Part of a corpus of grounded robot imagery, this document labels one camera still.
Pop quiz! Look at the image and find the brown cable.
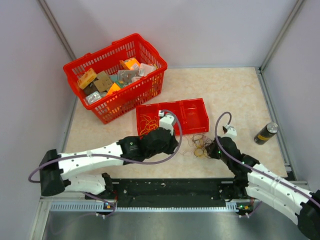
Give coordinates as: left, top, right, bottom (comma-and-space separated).
189, 134, 216, 158

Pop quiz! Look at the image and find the orange cable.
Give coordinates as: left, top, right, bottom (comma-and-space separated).
138, 114, 161, 137

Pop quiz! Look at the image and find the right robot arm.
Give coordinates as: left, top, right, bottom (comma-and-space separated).
205, 136, 320, 240

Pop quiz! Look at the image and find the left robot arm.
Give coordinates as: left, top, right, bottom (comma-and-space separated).
39, 127, 179, 199

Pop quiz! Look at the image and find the red left storage bin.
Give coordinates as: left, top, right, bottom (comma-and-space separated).
135, 103, 159, 136

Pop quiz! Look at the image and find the red storage bin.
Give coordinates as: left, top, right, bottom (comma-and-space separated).
181, 98, 209, 135
158, 100, 187, 135
135, 103, 159, 136

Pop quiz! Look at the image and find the red middle storage bin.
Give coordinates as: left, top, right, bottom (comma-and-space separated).
158, 100, 187, 135

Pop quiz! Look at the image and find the red right storage bin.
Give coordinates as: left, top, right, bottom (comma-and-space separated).
181, 98, 209, 135

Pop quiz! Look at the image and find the red plastic shopping basket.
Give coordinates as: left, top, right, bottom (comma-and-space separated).
62, 33, 168, 125

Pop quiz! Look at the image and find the black yellow can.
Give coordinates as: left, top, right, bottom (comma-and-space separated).
254, 122, 279, 145

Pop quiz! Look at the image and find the yellow green box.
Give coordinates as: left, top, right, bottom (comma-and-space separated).
107, 81, 126, 96

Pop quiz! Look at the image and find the white pink wrapped packet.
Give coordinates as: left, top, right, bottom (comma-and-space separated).
138, 63, 157, 77

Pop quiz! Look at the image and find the grey foil pouch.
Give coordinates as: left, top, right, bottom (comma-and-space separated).
117, 69, 139, 84

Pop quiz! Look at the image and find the silver foil packet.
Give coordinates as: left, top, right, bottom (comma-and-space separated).
85, 91, 102, 105

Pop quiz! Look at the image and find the brown cardboard package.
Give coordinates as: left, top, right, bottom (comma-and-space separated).
93, 71, 113, 93

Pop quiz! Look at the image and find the orange hanging-tab box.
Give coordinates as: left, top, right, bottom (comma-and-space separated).
119, 57, 141, 70

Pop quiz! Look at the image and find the yellow orange snack box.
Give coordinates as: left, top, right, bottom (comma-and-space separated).
77, 68, 97, 90

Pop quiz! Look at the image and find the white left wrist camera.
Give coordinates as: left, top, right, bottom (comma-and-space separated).
158, 110, 176, 136

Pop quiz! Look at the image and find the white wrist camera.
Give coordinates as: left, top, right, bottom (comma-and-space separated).
158, 110, 176, 136
222, 124, 237, 139

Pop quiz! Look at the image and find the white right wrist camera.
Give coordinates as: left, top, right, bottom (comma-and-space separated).
222, 124, 237, 139

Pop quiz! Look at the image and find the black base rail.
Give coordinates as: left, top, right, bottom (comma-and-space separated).
84, 177, 258, 208

